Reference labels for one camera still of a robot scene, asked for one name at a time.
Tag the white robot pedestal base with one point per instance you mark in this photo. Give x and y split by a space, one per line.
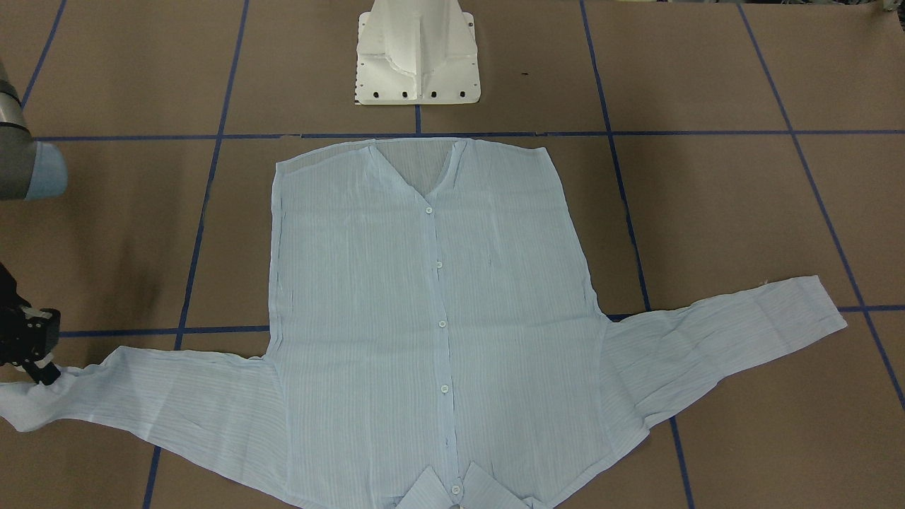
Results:
417 53

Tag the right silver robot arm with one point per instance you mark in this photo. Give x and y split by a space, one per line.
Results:
30 170

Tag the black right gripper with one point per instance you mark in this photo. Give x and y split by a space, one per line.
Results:
22 338

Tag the brown paper table cover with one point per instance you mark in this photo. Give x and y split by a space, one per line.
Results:
703 149

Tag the light blue button shirt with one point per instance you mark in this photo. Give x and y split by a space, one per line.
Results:
434 342

